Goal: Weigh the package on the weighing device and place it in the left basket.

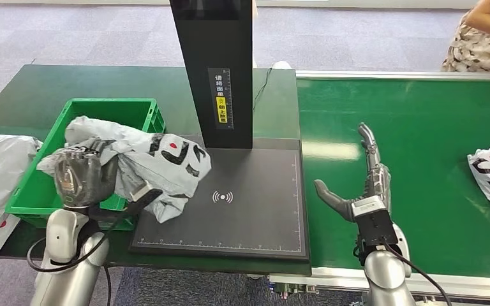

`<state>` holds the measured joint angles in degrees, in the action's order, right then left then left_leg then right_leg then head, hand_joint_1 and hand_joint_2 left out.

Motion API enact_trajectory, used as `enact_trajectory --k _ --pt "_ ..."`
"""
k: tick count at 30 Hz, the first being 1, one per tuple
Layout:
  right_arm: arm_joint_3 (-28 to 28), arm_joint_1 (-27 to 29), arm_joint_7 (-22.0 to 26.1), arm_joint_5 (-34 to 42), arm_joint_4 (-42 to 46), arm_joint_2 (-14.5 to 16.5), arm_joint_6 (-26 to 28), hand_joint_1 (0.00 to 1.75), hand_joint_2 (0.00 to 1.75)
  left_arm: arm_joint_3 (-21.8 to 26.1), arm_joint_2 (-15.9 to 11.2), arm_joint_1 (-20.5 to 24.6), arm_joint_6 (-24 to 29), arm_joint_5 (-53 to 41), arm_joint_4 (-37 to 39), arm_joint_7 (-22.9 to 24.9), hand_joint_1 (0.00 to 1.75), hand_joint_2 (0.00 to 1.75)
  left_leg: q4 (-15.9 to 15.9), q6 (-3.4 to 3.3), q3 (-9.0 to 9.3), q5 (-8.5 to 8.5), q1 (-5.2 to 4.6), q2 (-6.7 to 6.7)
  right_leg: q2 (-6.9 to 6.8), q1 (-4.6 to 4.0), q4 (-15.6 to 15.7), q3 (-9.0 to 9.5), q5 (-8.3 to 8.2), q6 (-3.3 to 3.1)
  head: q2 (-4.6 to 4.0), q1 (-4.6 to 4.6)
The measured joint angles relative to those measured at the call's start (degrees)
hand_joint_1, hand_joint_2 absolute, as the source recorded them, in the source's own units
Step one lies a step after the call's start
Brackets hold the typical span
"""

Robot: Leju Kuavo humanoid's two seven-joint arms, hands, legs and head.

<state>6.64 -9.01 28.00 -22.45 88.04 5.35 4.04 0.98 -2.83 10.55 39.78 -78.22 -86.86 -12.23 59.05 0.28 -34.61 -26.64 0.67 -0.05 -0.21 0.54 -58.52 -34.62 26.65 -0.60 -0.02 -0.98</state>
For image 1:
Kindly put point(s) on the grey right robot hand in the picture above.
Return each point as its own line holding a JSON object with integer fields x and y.
{"x": 378, "y": 186}

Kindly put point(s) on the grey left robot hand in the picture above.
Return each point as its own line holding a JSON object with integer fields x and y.
{"x": 82, "y": 179}

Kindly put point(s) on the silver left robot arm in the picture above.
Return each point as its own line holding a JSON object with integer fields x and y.
{"x": 65, "y": 262}

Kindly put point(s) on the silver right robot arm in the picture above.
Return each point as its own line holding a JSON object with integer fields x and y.
{"x": 386, "y": 274}

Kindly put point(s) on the green plastic basket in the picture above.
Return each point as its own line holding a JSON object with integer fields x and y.
{"x": 114, "y": 110}

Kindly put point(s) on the black weighing platform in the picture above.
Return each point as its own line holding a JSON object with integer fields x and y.
{"x": 245, "y": 219}

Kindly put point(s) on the grey plastic bag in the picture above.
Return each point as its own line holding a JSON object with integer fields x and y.
{"x": 0, "y": 164}

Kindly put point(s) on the green conveyor belt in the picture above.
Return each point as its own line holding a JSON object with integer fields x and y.
{"x": 418, "y": 110}

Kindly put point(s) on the small white round object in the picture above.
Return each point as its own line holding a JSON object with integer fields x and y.
{"x": 282, "y": 64}

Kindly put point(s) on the black yellow instruction sticker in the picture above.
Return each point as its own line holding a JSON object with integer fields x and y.
{"x": 221, "y": 99}

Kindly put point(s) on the person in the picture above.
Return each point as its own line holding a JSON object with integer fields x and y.
{"x": 477, "y": 46}

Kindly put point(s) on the black scanner column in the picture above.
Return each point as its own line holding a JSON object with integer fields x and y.
{"x": 219, "y": 38}

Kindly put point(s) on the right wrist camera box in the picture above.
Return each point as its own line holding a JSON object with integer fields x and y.
{"x": 374, "y": 224}

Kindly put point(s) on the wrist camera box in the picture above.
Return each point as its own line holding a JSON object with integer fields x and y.
{"x": 143, "y": 194}
{"x": 374, "y": 224}

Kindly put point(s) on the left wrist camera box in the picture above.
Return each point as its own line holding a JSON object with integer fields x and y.
{"x": 143, "y": 194}

